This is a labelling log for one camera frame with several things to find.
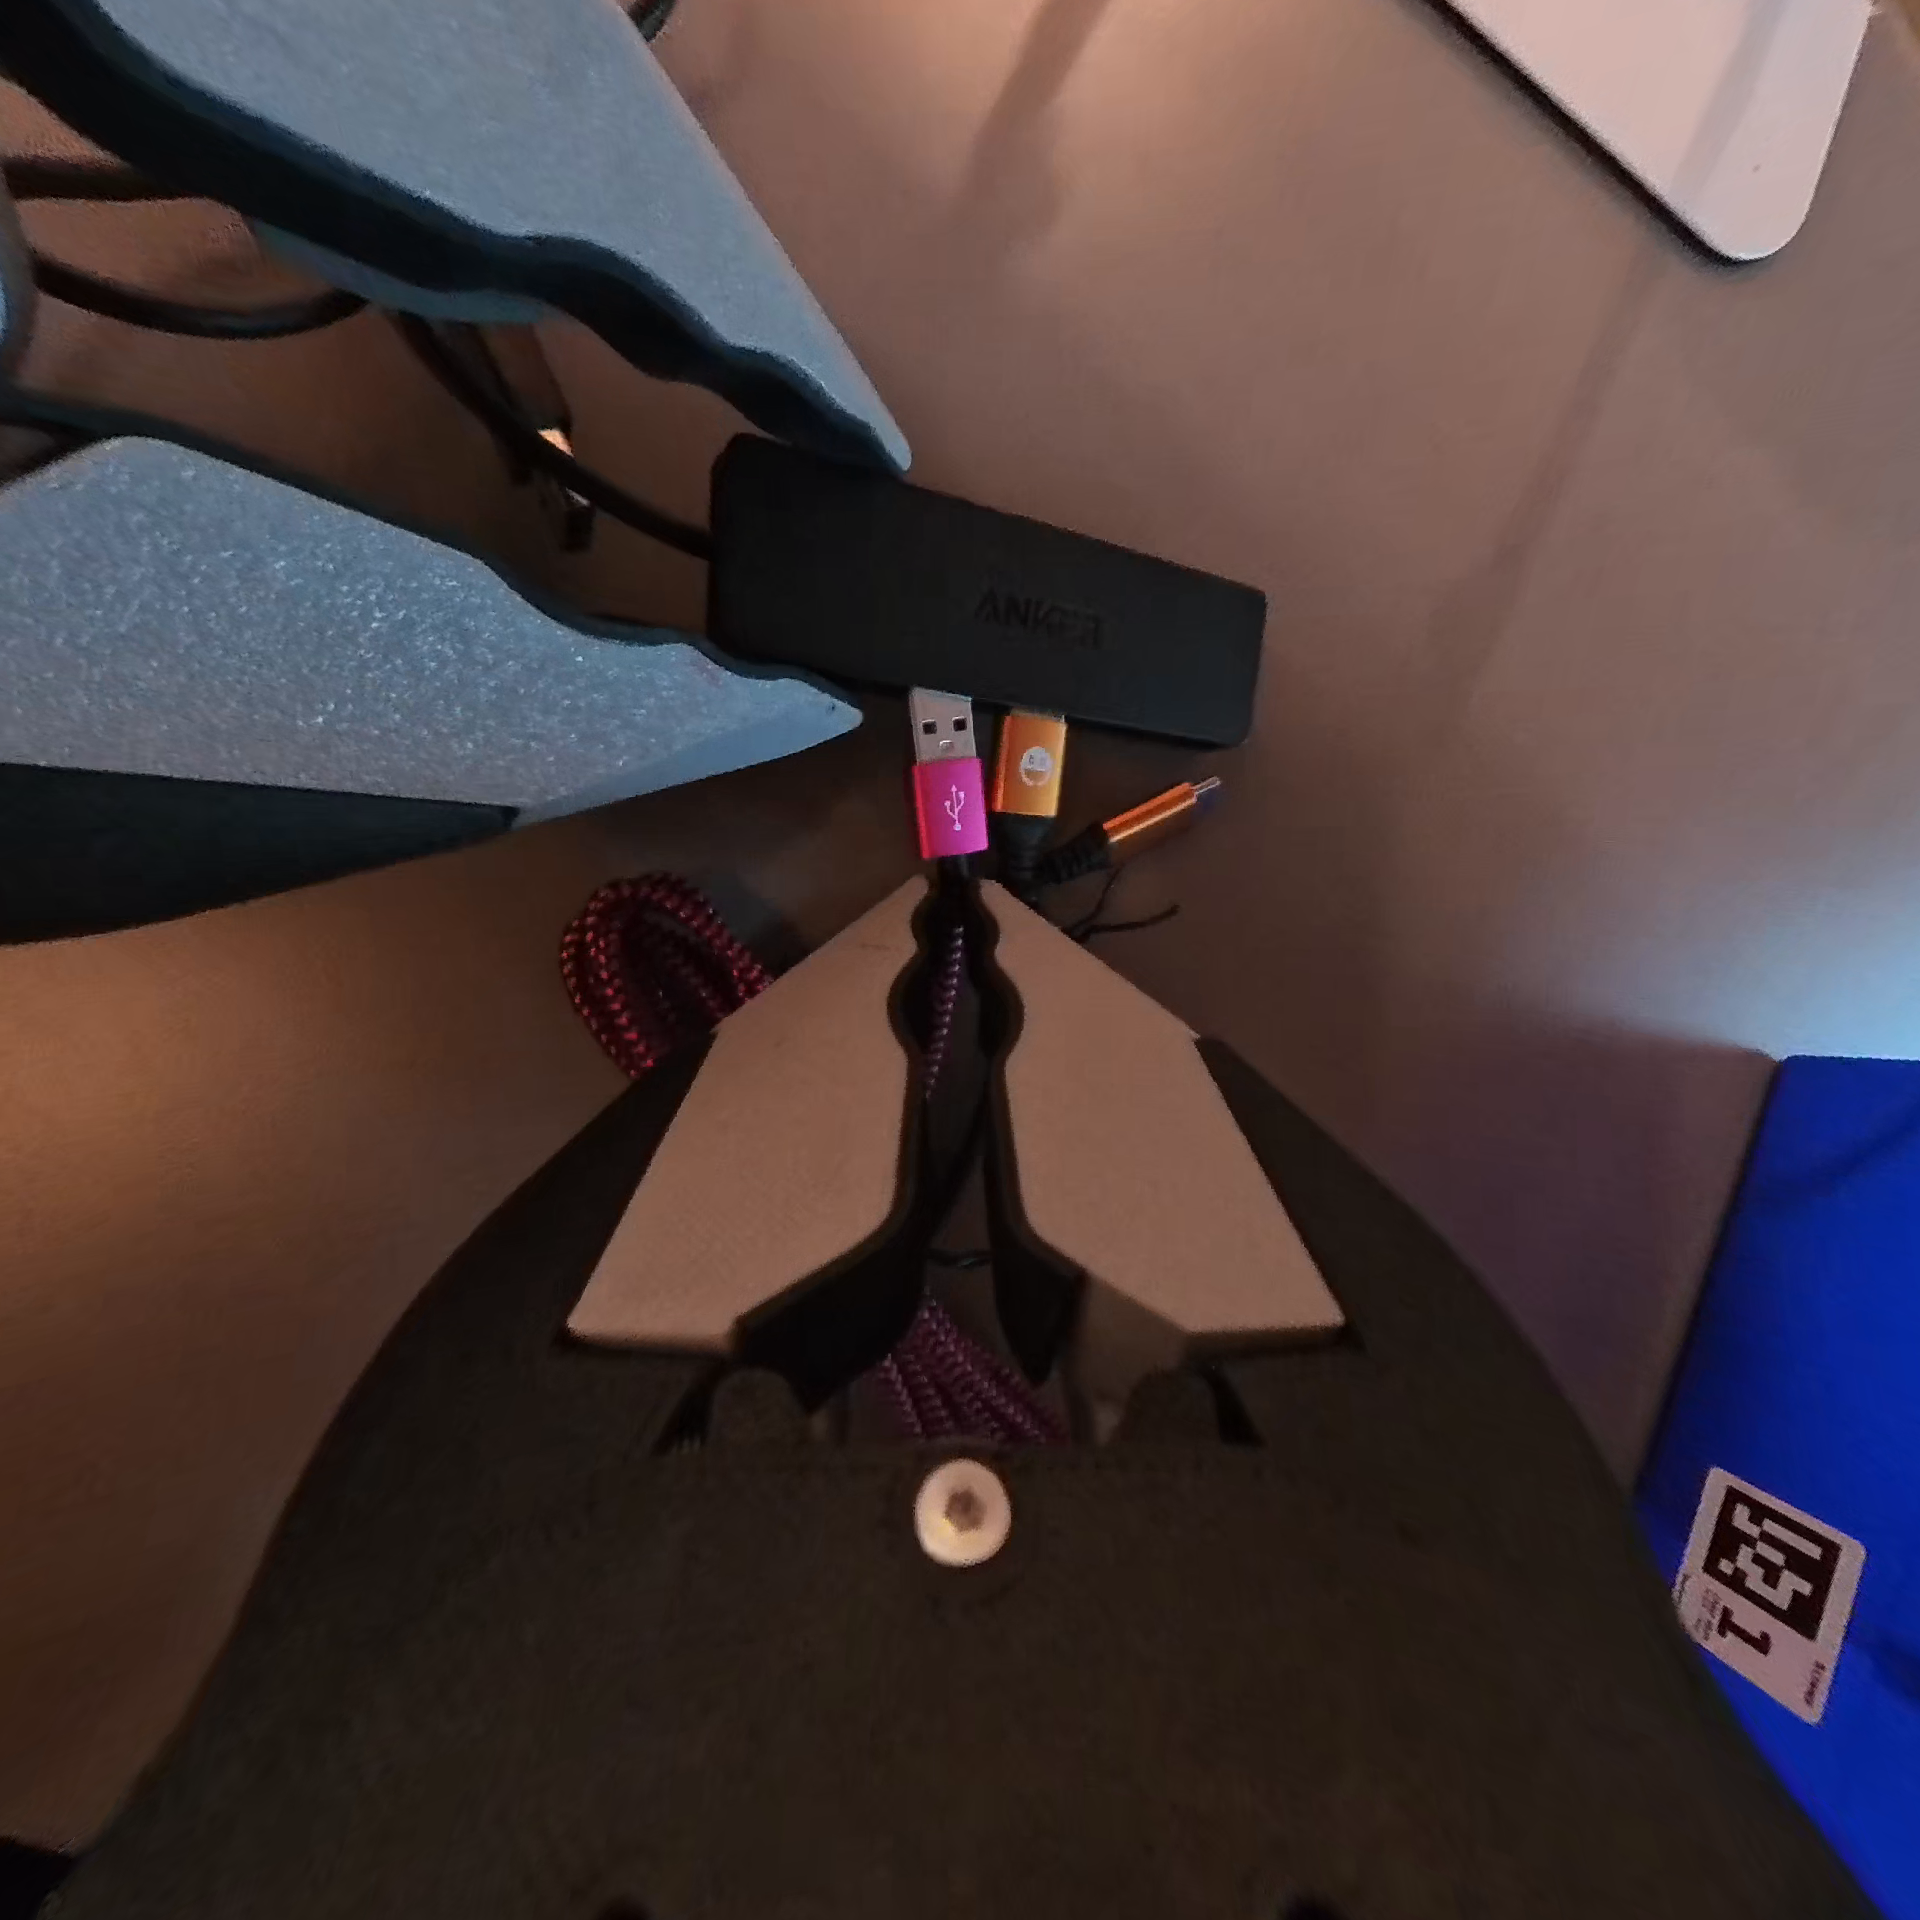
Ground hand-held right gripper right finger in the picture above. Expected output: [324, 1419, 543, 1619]
[974, 887, 1345, 1347]

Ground magenta braided usb cable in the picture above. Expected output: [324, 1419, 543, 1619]
[561, 687, 1083, 1450]

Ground black braided cable orange plugs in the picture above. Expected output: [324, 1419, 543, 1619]
[989, 710, 1223, 955]

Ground white stand base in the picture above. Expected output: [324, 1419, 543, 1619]
[1439, 0, 1878, 264]

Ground black hub cable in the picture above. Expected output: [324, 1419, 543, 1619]
[0, 155, 723, 564]

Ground blue plastic box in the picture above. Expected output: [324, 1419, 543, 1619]
[1637, 1055, 1920, 1920]

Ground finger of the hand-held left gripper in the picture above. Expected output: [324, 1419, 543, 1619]
[0, 0, 912, 473]
[0, 437, 863, 948]

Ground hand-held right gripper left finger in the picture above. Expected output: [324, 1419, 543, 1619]
[568, 878, 938, 1347]

